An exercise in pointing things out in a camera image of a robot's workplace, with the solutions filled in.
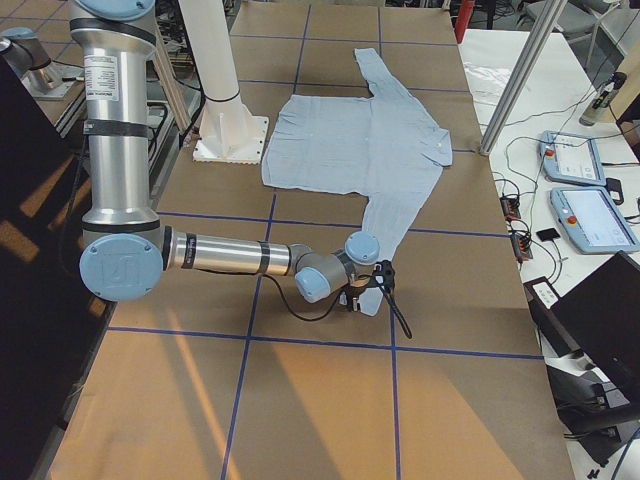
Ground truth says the dark panel at left edge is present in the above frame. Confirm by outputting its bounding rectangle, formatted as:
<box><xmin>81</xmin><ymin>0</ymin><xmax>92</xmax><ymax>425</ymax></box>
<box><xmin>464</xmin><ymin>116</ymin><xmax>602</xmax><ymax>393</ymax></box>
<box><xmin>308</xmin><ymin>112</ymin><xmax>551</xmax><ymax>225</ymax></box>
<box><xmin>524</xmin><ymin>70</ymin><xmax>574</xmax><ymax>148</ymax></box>
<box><xmin>1</xmin><ymin>63</ymin><xmax>109</xmax><ymax>479</ymax></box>

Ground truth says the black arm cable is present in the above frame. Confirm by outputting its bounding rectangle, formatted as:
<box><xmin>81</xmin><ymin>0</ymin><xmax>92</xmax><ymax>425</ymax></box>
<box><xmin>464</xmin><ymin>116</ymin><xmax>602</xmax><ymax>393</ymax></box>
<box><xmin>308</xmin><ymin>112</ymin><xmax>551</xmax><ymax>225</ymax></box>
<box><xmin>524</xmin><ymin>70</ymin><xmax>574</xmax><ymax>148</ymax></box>
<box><xmin>259</xmin><ymin>259</ymin><xmax>414</xmax><ymax>339</ymax></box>

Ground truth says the orange black usb hub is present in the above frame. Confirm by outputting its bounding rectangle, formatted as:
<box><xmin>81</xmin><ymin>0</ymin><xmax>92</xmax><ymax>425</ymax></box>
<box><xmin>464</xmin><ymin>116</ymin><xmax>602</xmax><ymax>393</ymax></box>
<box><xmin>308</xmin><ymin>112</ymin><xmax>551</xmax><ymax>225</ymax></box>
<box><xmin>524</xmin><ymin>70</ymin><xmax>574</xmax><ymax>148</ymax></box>
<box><xmin>500</xmin><ymin>196</ymin><xmax>521</xmax><ymax>221</ymax></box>

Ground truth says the aluminium frame post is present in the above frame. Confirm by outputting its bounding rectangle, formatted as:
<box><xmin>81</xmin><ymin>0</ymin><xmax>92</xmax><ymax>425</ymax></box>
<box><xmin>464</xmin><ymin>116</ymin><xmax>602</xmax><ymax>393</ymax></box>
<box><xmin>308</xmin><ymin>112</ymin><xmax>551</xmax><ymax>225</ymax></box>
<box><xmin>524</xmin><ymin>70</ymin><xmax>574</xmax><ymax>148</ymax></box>
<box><xmin>479</xmin><ymin>0</ymin><xmax>567</xmax><ymax>156</ymax></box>

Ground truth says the lower blue teach pendant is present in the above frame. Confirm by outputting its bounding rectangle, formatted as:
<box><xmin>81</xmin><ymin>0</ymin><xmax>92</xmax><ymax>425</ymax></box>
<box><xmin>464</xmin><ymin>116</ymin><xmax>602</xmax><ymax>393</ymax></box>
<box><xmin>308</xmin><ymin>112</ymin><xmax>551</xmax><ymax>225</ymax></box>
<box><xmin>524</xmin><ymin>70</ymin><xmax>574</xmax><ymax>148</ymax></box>
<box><xmin>549</xmin><ymin>186</ymin><xmax>639</xmax><ymax>254</ymax></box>

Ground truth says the upper blue teach pendant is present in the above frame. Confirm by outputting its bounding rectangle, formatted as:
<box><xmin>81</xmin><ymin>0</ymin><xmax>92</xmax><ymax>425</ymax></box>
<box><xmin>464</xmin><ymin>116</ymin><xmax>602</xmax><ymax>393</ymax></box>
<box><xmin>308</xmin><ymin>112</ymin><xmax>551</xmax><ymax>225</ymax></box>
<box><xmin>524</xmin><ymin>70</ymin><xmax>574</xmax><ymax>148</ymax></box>
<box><xmin>540</xmin><ymin>130</ymin><xmax>606</xmax><ymax>187</ymax></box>

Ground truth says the light blue button-up shirt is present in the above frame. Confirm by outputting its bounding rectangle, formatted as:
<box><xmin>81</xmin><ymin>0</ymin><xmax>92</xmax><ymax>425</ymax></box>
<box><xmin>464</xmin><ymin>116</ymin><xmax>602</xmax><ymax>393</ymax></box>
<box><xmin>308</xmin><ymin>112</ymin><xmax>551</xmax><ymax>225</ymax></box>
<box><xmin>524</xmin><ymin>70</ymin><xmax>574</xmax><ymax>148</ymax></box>
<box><xmin>260</xmin><ymin>47</ymin><xmax>455</xmax><ymax>318</ymax></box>

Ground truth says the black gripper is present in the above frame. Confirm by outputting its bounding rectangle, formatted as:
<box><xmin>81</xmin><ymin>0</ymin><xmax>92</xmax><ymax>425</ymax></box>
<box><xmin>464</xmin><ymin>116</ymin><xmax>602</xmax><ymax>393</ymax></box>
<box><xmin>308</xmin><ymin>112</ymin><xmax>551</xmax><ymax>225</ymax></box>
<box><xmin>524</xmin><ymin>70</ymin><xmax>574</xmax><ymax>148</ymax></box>
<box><xmin>340</xmin><ymin>284</ymin><xmax>369</xmax><ymax>311</ymax></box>

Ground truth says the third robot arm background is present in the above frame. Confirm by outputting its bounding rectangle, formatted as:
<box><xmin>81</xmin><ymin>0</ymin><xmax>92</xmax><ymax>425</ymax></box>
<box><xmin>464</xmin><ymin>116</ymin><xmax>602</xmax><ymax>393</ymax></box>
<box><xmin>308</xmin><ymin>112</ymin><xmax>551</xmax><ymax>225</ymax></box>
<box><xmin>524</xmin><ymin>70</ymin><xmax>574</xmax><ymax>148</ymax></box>
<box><xmin>1</xmin><ymin>27</ymin><xmax>84</xmax><ymax>100</ymax></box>

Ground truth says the white camera mast with base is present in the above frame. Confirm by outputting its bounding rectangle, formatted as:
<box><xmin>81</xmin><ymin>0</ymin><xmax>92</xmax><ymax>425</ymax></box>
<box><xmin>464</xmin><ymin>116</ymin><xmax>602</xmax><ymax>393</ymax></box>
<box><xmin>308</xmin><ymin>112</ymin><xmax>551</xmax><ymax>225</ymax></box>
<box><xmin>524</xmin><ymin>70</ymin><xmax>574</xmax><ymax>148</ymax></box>
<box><xmin>179</xmin><ymin>0</ymin><xmax>269</xmax><ymax>164</ymax></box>

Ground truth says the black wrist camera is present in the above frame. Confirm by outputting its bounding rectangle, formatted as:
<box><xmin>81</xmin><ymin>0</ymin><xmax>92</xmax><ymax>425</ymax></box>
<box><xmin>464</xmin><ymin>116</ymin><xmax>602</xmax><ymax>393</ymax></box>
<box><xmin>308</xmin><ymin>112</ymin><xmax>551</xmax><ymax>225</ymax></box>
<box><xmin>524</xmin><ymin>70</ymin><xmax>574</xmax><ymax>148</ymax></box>
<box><xmin>370</xmin><ymin>260</ymin><xmax>395</xmax><ymax>294</ymax></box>

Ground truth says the black monitor with stand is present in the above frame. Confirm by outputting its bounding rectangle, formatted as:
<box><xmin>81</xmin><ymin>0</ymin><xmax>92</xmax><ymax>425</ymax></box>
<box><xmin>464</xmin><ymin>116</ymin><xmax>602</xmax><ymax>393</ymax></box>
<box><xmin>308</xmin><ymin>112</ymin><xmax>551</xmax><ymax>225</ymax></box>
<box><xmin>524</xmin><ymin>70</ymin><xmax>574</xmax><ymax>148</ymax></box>
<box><xmin>524</xmin><ymin>251</ymin><xmax>639</xmax><ymax>465</ymax></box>

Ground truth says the clear plastic bag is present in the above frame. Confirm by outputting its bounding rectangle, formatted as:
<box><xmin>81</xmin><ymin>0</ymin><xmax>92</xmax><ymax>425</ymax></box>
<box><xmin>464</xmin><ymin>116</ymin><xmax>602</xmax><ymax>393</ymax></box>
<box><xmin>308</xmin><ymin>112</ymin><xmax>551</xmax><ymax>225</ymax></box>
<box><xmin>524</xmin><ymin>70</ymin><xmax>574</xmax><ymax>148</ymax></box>
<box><xmin>463</xmin><ymin>61</ymin><xmax>512</xmax><ymax>106</ymax></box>

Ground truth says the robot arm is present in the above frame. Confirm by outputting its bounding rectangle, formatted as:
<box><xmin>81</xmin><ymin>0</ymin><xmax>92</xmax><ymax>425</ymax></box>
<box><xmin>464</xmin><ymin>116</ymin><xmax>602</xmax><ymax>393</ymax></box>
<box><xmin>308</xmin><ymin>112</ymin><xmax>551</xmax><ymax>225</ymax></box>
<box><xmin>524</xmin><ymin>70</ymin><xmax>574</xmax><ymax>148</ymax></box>
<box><xmin>69</xmin><ymin>1</ymin><xmax>383</xmax><ymax>303</ymax></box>

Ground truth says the red cylinder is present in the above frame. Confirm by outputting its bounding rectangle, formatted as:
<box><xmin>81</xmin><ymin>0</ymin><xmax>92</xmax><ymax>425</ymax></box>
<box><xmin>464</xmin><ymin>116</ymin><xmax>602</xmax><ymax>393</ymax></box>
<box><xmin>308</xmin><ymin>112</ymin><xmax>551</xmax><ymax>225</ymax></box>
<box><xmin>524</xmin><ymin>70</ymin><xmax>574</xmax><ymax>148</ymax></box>
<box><xmin>454</xmin><ymin>0</ymin><xmax>475</xmax><ymax>44</ymax></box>

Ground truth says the blue teach pendant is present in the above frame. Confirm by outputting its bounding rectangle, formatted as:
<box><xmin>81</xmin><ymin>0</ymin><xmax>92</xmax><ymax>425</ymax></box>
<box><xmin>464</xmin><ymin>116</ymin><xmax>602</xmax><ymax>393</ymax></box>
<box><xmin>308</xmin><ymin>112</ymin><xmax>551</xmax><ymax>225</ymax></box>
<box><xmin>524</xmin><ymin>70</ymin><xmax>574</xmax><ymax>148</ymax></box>
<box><xmin>549</xmin><ymin>186</ymin><xmax>639</xmax><ymax>254</ymax></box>
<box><xmin>540</xmin><ymin>130</ymin><xmax>606</xmax><ymax>187</ymax></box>

